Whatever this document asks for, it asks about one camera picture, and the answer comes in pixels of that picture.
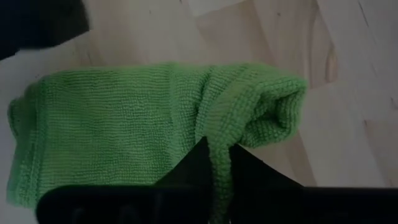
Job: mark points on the green microfiber towel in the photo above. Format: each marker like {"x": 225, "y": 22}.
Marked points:
{"x": 109, "y": 124}

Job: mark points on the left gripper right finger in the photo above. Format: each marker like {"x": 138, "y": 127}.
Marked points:
{"x": 255, "y": 177}

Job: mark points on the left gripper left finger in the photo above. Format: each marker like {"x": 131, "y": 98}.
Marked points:
{"x": 196, "y": 168}

